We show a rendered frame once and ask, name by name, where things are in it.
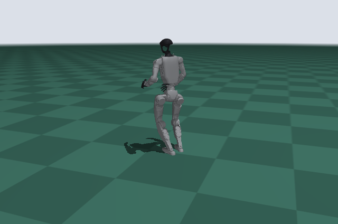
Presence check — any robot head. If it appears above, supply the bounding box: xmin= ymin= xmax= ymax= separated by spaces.
xmin=159 ymin=39 xmax=173 ymax=57

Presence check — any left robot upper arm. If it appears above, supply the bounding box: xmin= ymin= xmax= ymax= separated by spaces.
xmin=151 ymin=58 xmax=162 ymax=83

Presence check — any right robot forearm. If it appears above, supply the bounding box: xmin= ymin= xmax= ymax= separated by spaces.
xmin=173 ymin=77 xmax=184 ymax=86

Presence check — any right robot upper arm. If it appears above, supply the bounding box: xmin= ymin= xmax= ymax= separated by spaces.
xmin=178 ymin=57 xmax=186 ymax=79

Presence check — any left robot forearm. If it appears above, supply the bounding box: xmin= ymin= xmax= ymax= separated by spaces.
xmin=144 ymin=76 xmax=154 ymax=87

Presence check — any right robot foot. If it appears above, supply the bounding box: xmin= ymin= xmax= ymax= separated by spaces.
xmin=174 ymin=144 xmax=184 ymax=152

